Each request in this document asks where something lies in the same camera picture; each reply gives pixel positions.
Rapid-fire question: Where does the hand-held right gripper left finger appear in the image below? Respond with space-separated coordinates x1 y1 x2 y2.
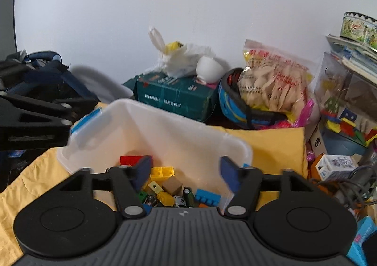
60 156 153 220

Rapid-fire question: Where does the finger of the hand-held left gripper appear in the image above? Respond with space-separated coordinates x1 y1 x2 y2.
0 100 73 151
0 91 78 119

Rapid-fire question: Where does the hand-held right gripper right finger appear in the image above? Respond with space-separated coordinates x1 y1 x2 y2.
220 156 313 220

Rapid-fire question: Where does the long red toy brick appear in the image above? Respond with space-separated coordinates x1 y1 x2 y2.
119 155 151 166

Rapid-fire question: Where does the translucent plastic storage box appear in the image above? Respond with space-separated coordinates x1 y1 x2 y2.
56 98 253 216

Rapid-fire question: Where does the small yellow toy brick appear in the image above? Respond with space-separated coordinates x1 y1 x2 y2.
147 180 163 194

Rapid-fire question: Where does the dark blue playpen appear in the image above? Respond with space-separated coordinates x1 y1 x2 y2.
0 51 101 101

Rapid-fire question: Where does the wooden cube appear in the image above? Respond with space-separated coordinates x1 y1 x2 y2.
162 176 184 196

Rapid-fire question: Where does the light blue toy brick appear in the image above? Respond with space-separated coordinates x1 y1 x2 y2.
194 189 221 206

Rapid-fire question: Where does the orange-yellow toy brick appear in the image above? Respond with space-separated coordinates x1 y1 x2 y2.
157 192 176 207

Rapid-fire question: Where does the black toy car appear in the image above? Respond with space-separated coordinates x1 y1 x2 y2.
183 186 195 207

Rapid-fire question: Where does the yellow blanket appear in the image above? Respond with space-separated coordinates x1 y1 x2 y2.
0 102 307 266

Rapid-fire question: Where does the grey plastic tub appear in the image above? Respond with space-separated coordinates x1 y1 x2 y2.
71 66 134 104

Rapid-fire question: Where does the blue black helmet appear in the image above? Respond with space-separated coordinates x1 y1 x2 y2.
218 68 295 130

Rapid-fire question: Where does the dark green carton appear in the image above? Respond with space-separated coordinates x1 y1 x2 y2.
122 73 220 122

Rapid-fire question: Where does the dark cabinet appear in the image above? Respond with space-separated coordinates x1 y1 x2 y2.
0 0 16 60

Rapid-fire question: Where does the pink plastic wrapper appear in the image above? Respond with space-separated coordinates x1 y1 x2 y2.
274 98 316 129

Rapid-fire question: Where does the clear snack bag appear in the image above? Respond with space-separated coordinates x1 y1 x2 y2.
237 39 314 113

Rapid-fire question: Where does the white bowl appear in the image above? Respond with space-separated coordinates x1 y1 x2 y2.
196 56 225 83

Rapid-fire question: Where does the small white carton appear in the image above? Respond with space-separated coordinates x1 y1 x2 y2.
315 154 358 181

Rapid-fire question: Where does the white plastic bag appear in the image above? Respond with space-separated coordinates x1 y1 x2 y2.
148 27 217 79

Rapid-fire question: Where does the clear toy block box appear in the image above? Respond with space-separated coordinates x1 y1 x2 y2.
314 51 377 149

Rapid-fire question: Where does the blue card box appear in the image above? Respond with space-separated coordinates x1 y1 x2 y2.
346 216 377 266

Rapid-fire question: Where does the stack of books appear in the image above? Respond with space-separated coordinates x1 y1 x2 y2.
325 34 377 73

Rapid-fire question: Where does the round printed tin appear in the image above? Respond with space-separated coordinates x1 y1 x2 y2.
339 12 377 48

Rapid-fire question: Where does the grey cable bundle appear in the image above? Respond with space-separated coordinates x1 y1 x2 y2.
333 164 377 210

